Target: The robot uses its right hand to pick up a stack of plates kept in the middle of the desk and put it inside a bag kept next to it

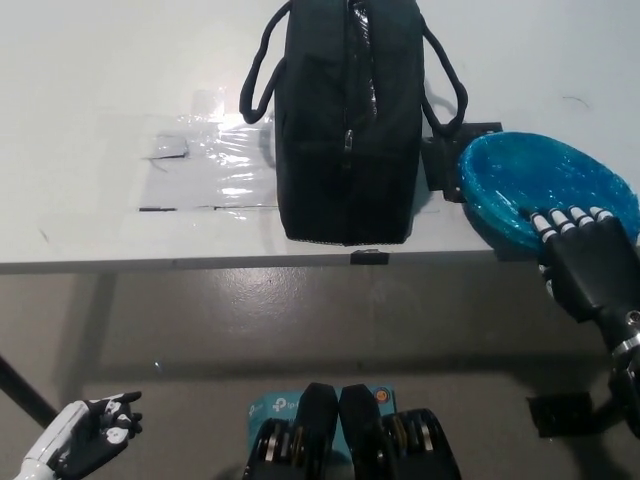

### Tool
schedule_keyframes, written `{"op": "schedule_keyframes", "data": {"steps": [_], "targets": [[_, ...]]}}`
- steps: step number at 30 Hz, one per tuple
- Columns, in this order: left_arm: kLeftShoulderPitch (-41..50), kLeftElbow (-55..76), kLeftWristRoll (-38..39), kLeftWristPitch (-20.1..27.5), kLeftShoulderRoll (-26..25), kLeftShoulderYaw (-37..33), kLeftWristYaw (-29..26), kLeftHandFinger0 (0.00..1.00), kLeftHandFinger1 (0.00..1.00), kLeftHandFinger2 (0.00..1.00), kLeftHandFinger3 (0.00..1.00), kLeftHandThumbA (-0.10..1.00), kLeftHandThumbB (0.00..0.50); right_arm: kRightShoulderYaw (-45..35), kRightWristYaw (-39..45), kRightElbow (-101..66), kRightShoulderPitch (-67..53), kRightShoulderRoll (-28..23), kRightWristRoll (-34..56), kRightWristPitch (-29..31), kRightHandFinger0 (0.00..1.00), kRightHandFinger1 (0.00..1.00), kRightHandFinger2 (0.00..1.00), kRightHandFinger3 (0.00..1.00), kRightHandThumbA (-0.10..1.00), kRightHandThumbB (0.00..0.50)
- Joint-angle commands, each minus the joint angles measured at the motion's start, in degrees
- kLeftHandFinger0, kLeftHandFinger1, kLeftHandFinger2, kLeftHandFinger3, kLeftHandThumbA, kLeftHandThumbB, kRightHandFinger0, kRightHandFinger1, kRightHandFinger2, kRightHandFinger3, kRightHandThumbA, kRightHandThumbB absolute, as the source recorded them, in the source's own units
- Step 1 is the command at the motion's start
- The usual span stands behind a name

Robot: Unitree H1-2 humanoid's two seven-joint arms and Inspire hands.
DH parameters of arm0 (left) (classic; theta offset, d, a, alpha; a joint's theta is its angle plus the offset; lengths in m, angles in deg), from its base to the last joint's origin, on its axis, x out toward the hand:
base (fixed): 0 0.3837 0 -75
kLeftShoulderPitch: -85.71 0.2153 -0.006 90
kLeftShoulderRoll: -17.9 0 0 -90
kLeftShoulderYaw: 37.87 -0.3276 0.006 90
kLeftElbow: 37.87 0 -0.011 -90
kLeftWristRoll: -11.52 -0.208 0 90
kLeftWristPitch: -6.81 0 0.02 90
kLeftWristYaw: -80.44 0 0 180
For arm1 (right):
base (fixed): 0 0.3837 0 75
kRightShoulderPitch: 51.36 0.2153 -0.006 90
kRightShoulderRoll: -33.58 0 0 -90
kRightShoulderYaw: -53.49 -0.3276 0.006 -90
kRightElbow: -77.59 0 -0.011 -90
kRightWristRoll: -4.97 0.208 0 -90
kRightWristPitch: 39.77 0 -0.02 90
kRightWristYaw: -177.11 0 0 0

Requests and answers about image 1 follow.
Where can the grey taped paper square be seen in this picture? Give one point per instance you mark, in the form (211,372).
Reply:
(167,146)

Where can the blue plastic-wrapped plate stack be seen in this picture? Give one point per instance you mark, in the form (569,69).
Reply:
(525,175)

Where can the white taped paper sheet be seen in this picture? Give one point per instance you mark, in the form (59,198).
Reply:
(180,187)

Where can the black tape patch on table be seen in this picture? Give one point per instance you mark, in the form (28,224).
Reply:
(440,160)

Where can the clear plastic tape sheet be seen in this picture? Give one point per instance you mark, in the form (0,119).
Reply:
(225,145)

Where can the black floor tape patch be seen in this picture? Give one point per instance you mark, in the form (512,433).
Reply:
(555,415)

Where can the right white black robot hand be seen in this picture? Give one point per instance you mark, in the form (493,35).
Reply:
(595,270)

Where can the teal tp-link box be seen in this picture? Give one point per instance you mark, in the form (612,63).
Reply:
(275,405)

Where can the black diagonal table leg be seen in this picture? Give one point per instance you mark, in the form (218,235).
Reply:
(25,390)

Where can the black fabric duffel bag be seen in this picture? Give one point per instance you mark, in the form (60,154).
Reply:
(320,150)

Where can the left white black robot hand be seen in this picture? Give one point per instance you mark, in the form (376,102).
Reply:
(65,440)

